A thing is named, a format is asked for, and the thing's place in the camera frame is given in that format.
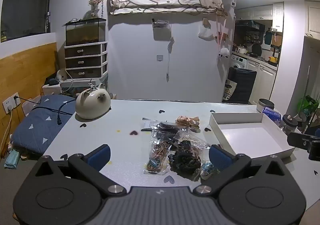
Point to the white plastic drawer unit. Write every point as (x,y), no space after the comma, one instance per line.
(85,61)

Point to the glass jar with dark lid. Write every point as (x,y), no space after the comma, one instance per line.
(290,123)

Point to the clear packet with black contents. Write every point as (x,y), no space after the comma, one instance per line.
(165,126)

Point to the black fabric bin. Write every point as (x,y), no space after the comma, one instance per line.
(242,85)

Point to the green potted plant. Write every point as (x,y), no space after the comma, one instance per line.
(307,106)

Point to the white kitchen wall cabinets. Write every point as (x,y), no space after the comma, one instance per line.
(260,12)

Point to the white plush toy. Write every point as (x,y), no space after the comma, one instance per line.
(223,52)

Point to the clear wall holder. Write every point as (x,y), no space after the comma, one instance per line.
(161,29)

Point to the printed tote bag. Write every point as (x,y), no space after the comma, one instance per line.
(229,91)

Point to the dried flowers in vase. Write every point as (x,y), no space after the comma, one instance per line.
(95,2)

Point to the clear bag of rubber bands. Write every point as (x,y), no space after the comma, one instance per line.
(157,155)

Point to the white wall socket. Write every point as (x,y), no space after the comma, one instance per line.
(11,102)

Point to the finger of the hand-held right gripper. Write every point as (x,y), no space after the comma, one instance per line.
(298,140)

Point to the blue triangle-print cushion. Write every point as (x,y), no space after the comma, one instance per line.
(42,125)

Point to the white plastic bag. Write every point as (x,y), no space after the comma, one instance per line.
(206,33)

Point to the dark window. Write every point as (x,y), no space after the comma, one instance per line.
(25,2)

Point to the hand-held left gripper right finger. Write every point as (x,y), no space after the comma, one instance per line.
(220,157)

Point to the round metal tin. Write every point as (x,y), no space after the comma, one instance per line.
(266,103)

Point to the cream cat-shaped bag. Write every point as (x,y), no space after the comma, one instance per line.
(92,105)

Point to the blue packet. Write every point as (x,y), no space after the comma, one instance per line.
(271,114)

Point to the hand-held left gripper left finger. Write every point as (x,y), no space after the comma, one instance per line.
(100,156)

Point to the black scrunchie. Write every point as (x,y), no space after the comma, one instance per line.
(185,162)

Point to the white kitchen base cabinet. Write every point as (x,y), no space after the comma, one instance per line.
(260,80)

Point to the teal packet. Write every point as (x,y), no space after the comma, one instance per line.
(12,158)

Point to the blue patterned scrunchie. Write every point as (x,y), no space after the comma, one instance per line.
(207,168)

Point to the square wall hook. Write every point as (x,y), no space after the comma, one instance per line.
(160,58)

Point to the washing machine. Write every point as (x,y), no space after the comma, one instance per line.
(238,62)

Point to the white cardboard box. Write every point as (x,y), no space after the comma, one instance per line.
(250,137)

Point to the glass fish tank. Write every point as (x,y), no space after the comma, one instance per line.
(85,31)

